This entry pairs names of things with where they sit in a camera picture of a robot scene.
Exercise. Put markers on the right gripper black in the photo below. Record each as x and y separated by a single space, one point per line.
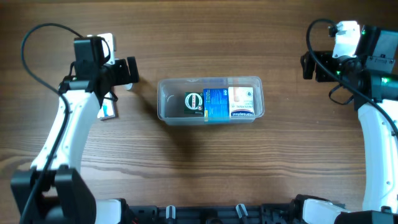
306 66

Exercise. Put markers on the clear plastic container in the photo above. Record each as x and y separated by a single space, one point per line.
171 93

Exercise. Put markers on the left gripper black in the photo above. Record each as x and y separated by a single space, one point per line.
131 70

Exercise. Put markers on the white squeeze bottle clear cap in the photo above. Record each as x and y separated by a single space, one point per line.
128 86

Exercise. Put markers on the green Zam-Buk box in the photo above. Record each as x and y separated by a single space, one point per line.
193 103

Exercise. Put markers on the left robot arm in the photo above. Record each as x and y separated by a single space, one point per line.
52 190

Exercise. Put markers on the blue medicine box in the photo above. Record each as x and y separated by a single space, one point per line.
216 105

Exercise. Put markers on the white Panadol box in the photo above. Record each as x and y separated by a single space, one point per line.
107 110

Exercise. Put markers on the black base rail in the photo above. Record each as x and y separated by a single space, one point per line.
260 214

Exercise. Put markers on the white Hansaplast box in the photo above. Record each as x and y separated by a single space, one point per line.
241 101

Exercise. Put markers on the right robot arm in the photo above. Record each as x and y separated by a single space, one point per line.
361 62

